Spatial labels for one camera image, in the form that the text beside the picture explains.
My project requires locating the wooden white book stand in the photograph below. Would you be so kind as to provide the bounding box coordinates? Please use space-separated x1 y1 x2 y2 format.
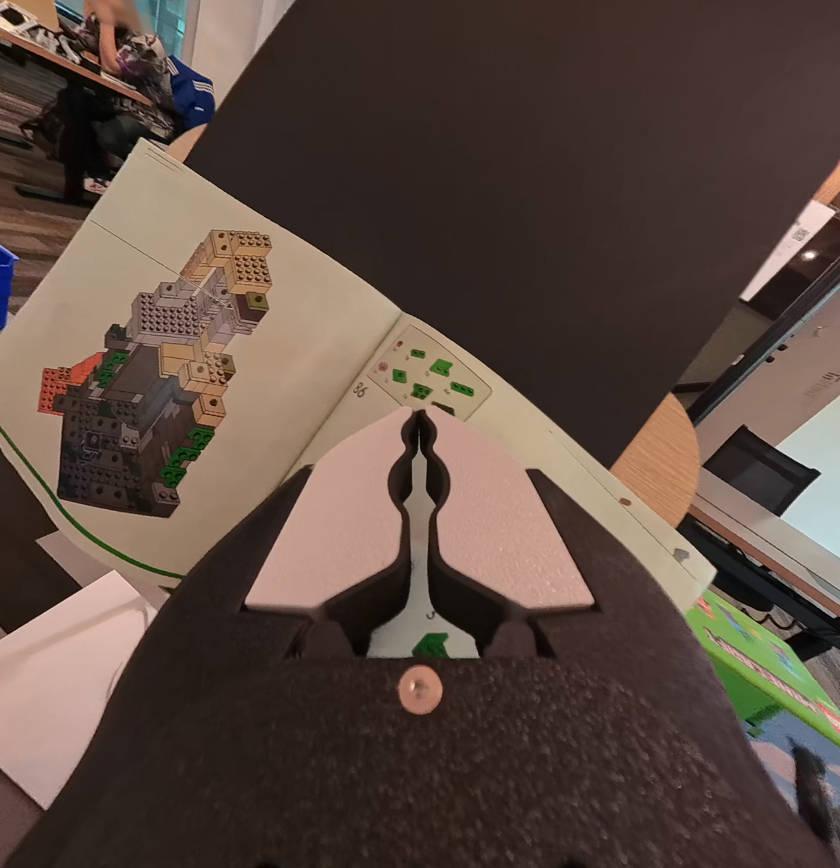
0 122 701 811

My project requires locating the wooden far table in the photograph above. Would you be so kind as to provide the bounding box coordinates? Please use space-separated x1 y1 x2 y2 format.
0 20 156 204

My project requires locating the grey side desk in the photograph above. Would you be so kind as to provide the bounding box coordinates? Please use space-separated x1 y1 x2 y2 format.
688 468 840 655

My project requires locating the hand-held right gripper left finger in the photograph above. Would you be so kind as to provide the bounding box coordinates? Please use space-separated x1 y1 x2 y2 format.
245 409 419 657

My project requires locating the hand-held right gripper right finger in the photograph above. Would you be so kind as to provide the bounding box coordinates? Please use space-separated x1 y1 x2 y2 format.
422 406 595 657

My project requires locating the brick building instruction booklet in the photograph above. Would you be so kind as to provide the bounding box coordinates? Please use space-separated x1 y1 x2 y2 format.
0 139 718 660

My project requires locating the green toy brick set box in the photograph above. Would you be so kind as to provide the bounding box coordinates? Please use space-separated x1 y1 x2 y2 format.
684 586 840 855

